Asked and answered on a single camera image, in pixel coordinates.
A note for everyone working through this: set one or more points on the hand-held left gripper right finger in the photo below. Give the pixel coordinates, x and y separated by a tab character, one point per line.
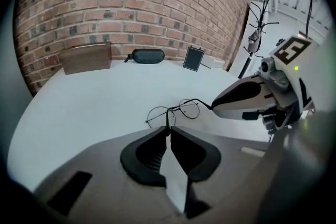
210	165

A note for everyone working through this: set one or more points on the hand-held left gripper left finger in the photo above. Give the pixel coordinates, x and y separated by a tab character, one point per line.
105	165

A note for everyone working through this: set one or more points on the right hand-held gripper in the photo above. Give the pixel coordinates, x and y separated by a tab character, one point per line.
296	81

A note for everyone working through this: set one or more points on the black glasses case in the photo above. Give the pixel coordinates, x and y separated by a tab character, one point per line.
147	55

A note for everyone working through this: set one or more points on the black coat rack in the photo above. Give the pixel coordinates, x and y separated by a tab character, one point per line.
246	65

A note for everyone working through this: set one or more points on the white rectangular box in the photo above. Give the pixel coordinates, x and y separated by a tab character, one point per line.
214	63

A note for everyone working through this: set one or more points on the grey cap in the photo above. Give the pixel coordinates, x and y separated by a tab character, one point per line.
254	42

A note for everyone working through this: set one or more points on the black square pen holder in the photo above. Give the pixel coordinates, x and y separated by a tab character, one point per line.
193	59

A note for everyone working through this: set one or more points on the brown wooden box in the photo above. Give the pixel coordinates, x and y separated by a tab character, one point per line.
86	60

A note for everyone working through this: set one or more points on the grey cabinet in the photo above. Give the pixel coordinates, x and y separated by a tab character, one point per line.
18	81

